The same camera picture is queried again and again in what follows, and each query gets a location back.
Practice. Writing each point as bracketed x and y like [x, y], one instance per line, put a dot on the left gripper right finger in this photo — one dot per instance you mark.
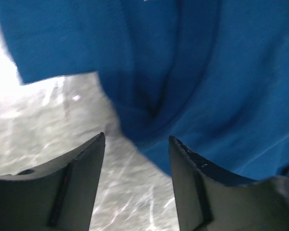
[211, 198]

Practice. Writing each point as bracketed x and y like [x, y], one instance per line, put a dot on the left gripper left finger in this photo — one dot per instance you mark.
[58, 195]

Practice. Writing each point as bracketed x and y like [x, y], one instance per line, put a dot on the blue t shirt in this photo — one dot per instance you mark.
[213, 73]

